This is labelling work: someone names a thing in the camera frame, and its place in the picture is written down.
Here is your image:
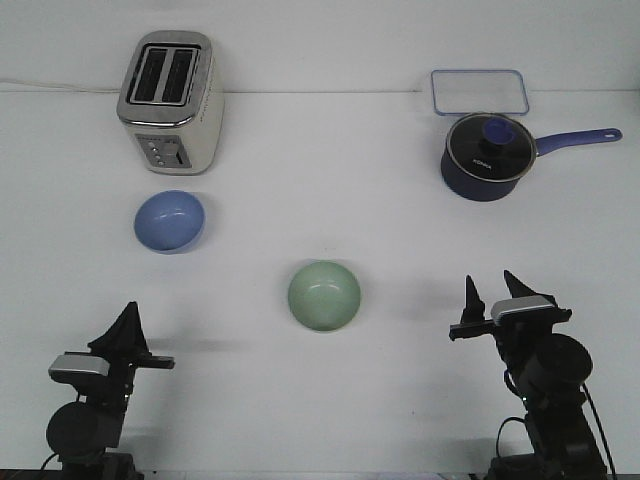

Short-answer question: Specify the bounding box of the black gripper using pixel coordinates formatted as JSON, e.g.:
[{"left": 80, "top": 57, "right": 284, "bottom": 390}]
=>
[
  {"left": 449, "top": 270, "right": 572, "bottom": 373},
  {"left": 64, "top": 302, "right": 175, "bottom": 412}
]

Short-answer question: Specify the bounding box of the blue bowl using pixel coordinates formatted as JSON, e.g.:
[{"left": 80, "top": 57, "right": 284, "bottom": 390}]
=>
[{"left": 133, "top": 190, "right": 206, "bottom": 255}]

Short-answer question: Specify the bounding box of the green bowl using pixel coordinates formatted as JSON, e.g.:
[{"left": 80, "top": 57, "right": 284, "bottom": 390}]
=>
[{"left": 287, "top": 260, "right": 362, "bottom": 332}]

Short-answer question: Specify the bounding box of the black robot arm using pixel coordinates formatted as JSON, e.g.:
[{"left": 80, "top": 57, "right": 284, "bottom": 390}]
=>
[
  {"left": 449, "top": 271, "right": 617, "bottom": 479},
  {"left": 46, "top": 301, "right": 175, "bottom": 479}
]

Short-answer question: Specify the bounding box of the glass pot lid blue knob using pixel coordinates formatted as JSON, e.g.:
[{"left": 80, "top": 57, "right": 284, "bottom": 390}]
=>
[{"left": 446, "top": 113, "right": 535, "bottom": 182}]

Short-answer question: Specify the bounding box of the clear blue-rimmed container lid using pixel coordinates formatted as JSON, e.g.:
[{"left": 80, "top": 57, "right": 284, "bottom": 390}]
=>
[{"left": 430, "top": 69, "right": 530, "bottom": 116}]

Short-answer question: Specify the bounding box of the silver cream two-slot toaster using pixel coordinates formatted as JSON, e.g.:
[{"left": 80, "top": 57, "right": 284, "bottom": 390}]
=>
[{"left": 116, "top": 30, "right": 225, "bottom": 176}]

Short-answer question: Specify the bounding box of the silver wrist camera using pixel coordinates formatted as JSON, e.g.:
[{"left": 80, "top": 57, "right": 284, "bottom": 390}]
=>
[
  {"left": 48, "top": 354, "right": 110, "bottom": 378},
  {"left": 491, "top": 295, "right": 555, "bottom": 325}
]

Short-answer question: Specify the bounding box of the blue saucepan with handle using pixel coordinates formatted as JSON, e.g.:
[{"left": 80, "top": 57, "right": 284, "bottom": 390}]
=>
[{"left": 440, "top": 128, "right": 623, "bottom": 202}]

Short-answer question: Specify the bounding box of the white toaster power cord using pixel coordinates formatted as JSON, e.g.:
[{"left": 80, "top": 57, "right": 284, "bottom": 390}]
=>
[{"left": 0, "top": 76, "right": 125, "bottom": 95}]

